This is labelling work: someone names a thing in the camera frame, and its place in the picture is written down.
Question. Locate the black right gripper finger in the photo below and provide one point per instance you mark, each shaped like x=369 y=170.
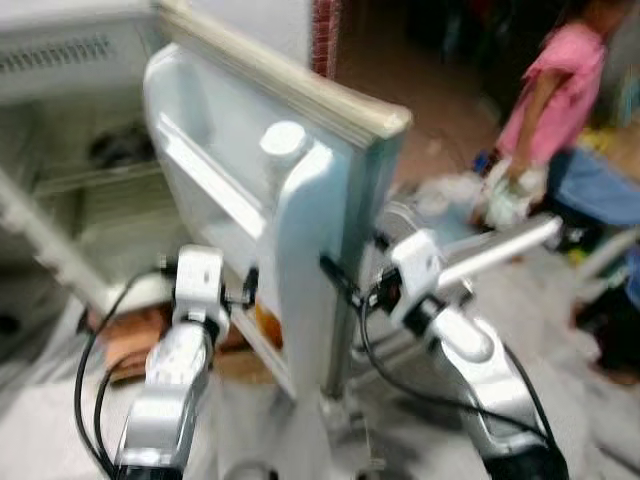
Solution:
x=340 y=277

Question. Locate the white bundle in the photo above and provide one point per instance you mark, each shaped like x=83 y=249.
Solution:
x=508 y=200

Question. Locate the white fridge door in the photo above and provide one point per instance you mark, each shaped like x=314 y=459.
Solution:
x=220 y=130

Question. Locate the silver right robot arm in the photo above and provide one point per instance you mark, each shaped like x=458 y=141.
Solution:
x=480 y=370

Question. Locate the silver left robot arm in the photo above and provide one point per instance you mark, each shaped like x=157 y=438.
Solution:
x=170 y=390

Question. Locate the white fridge body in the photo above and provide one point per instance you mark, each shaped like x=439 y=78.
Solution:
x=60 y=60

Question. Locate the grey metal box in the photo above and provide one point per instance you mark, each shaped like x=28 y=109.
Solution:
x=420 y=215

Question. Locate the white straight bar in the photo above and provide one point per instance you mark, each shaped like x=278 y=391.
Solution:
x=500 y=250

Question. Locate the brown board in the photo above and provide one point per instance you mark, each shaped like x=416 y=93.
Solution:
x=130 y=340

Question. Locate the dark pot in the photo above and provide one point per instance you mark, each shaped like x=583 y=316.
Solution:
x=120 y=148

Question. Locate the blue denim garment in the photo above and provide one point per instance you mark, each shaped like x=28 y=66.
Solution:
x=600 y=185

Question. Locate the person in pink shirt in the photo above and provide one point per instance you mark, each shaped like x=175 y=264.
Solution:
x=565 y=90

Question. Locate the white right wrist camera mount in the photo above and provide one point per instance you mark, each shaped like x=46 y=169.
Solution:
x=418 y=265

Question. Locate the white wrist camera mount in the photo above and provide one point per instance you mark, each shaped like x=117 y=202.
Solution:
x=200 y=280
x=418 y=265

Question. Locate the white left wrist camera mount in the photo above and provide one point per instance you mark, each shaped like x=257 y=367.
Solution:
x=200 y=280

